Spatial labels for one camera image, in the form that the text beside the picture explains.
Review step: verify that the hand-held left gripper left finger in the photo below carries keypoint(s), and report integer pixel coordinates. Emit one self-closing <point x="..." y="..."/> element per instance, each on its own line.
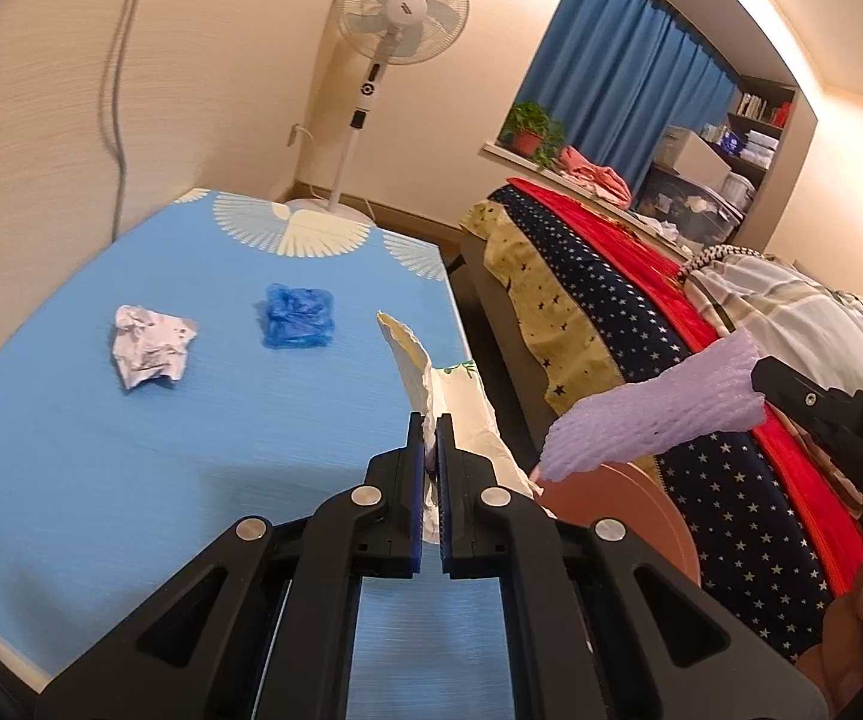
<point x="418" y="487"/>

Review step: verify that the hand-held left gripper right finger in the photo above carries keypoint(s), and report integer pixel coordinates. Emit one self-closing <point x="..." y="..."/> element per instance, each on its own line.
<point x="444" y="487"/>

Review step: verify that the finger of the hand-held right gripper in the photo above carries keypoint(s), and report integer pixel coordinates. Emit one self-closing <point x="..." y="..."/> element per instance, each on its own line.
<point x="788" y="382"/>

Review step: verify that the white paper bag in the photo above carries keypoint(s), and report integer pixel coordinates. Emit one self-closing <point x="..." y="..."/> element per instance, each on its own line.
<point x="416" y="367"/>

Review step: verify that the purple foam net sleeve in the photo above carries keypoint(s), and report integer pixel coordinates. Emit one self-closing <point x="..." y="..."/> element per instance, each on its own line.
<point x="649" y="412"/>

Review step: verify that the person's right hand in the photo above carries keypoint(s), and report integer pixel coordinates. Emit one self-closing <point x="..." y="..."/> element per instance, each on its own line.
<point x="851" y="637"/>

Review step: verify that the pale striped quilt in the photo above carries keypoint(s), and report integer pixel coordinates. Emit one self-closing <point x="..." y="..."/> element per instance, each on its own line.
<point x="784" y="300"/>

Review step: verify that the black white checked cloth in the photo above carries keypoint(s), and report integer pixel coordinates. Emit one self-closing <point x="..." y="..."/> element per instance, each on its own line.
<point x="701" y="262"/>

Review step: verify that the bed with starry blanket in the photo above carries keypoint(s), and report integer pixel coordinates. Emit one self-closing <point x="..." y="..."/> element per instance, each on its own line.
<point x="611" y="300"/>

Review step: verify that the white lidded container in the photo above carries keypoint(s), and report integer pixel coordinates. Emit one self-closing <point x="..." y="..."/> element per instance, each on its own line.
<point x="739" y="191"/>

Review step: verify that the white crumpled cloth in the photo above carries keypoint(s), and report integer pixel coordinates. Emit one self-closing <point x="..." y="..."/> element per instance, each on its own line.
<point x="664" y="226"/>

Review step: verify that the red blanket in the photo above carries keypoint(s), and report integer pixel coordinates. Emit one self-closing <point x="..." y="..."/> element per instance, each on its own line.
<point x="626" y="247"/>

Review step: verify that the blue plastic shoe cover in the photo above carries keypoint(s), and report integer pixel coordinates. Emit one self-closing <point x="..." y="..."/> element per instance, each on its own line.
<point x="296" y="315"/>

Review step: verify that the clear storage bin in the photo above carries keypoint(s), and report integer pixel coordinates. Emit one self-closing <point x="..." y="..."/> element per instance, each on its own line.
<point x="671" y="199"/>

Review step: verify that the stack of white packets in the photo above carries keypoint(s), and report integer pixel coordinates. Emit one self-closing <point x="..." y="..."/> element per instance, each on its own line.
<point x="750" y="144"/>

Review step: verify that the white cardboard box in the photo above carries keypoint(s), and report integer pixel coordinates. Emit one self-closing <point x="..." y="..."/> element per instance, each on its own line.
<point x="690" y="154"/>

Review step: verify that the row of books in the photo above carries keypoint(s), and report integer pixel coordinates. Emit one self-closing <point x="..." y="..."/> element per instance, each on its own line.
<point x="750" y="105"/>

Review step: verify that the pink folded cloth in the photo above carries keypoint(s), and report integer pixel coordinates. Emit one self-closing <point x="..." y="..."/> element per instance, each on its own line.
<point x="593" y="176"/>

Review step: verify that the crumpled white paper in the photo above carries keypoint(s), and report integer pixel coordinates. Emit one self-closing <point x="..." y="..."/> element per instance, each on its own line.
<point x="150" y="345"/>

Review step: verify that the blue curtain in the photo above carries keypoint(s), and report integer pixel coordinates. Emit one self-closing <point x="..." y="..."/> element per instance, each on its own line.
<point x="611" y="75"/>

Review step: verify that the blue feather-print table cover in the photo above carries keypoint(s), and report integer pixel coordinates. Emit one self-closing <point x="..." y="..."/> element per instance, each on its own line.
<point x="64" y="465"/>

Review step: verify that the potted green plant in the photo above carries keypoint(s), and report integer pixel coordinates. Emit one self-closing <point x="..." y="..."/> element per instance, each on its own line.
<point x="527" y="141"/>

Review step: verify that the white standing fan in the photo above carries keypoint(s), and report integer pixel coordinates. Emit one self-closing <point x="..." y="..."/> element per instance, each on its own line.
<point x="401" y="7"/>

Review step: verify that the wooden wall shelf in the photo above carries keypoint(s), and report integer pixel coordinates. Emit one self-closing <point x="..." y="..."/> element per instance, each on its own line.
<point x="791" y="142"/>

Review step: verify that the small wall outlet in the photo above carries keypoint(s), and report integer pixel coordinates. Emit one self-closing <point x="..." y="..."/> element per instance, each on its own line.
<point x="294" y="135"/>

